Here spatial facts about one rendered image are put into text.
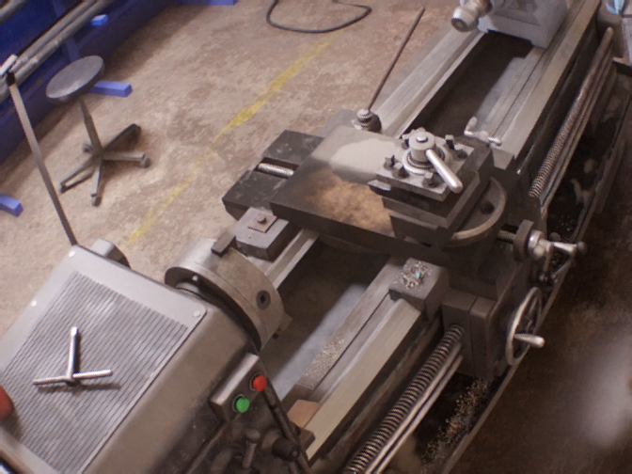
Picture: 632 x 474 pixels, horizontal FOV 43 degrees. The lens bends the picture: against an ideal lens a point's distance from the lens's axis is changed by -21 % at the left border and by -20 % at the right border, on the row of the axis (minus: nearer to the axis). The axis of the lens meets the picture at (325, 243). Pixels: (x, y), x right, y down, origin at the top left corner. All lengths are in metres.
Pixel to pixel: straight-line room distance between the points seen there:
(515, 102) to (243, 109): 1.98
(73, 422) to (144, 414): 0.15
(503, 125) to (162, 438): 1.53
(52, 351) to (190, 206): 2.38
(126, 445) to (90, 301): 0.36
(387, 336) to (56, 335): 0.83
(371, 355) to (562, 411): 1.03
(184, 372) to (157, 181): 2.70
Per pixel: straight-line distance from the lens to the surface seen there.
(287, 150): 2.62
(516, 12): 2.98
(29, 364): 1.69
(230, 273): 1.86
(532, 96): 2.74
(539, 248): 2.16
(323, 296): 2.42
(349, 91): 4.34
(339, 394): 2.05
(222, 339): 1.59
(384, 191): 2.10
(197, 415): 1.55
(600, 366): 3.05
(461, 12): 2.66
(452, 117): 2.87
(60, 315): 1.74
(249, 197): 2.51
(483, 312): 2.19
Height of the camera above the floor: 2.45
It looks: 43 degrees down
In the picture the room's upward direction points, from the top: 17 degrees counter-clockwise
